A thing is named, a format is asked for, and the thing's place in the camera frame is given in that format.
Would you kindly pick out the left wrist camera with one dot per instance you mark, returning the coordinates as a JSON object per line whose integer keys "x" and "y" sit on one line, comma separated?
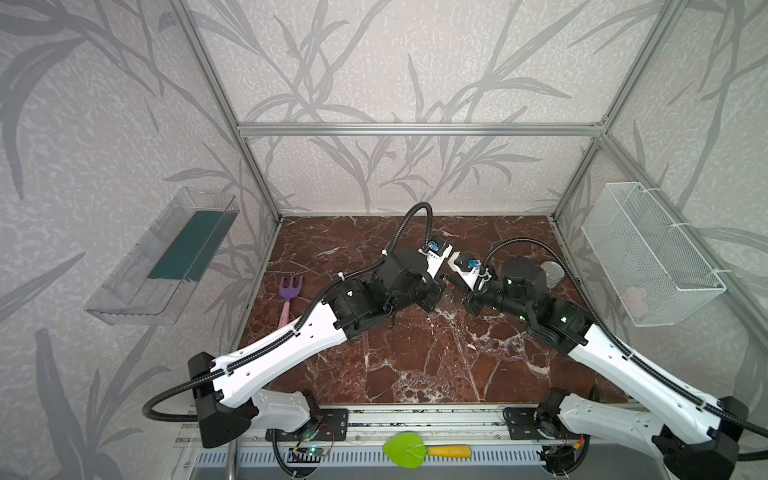
{"x": 436, "y": 251}

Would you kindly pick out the purple pink toy rake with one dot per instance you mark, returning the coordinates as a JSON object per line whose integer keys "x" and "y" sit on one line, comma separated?
{"x": 289, "y": 289}

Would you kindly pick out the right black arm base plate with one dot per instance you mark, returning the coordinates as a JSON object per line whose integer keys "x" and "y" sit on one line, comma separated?
{"x": 522, "y": 424}

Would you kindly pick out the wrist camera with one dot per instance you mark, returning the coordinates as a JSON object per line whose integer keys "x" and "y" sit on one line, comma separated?
{"x": 468, "y": 273}
{"x": 436, "y": 251}

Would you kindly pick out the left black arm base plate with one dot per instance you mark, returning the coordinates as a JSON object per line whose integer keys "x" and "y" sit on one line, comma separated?
{"x": 330, "y": 425}

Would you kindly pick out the green yellow toy shovel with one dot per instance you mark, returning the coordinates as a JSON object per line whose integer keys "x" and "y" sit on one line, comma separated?
{"x": 407, "y": 450}

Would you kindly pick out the white wire mesh basket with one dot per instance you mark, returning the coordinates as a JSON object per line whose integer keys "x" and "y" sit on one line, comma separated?
{"x": 639, "y": 244}

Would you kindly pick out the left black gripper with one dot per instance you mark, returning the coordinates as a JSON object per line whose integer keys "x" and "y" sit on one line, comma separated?
{"x": 430, "y": 294}

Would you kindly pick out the left circuit board with wires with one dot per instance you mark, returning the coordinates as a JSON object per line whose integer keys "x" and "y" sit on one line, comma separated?
{"x": 313, "y": 449}

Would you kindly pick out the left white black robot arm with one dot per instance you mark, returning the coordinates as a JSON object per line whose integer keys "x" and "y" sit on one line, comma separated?
{"x": 234, "y": 396}

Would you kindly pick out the pink object in basket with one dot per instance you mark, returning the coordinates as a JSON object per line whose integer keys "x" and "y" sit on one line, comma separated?
{"x": 635, "y": 301}

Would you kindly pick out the aluminium front rail frame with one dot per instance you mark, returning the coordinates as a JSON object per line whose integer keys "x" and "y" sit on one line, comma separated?
{"x": 477, "y": 424}

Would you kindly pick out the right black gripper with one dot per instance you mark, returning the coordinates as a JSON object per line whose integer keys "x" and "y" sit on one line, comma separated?
{"x": 473, "y": 300}

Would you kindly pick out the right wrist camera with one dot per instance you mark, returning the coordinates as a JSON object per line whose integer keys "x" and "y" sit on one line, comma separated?
{"x": 468, "y": 273}

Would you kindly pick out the circuit board with wires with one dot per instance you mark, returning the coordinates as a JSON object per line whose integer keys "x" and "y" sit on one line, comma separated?
{"x": 313, "y": 449}
{"x": 562, "y": 460}

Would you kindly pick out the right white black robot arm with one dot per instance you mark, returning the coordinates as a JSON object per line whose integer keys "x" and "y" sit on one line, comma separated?
{"x": 694, "y": 434}

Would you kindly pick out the clear plastic wall shelf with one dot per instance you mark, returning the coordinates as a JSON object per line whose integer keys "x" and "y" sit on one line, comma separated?
{"x": 153, "y": 284}

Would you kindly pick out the right circuit board with wires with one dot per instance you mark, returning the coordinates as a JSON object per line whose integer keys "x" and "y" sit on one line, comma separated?
{"x": 562, "y": 460}

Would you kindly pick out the small grey metal cup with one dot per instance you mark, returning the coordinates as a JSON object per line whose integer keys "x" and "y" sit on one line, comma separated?
{"x": 554, "y": 273}

